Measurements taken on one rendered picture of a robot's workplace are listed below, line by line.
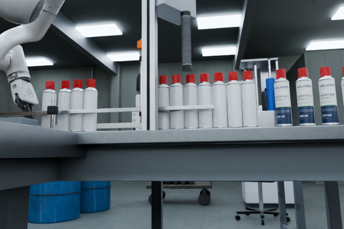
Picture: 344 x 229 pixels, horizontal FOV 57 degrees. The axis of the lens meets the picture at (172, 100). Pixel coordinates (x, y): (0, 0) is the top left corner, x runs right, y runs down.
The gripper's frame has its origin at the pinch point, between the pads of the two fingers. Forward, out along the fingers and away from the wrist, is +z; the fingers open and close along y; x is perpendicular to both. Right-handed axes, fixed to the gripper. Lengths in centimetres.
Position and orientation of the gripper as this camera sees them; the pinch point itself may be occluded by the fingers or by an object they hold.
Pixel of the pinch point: (29, 117)
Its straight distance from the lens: 136.8
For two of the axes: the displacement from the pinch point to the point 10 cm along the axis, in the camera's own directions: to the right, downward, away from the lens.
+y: 1.6, 1.7, 9.7
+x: -9.2, 3.7, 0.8
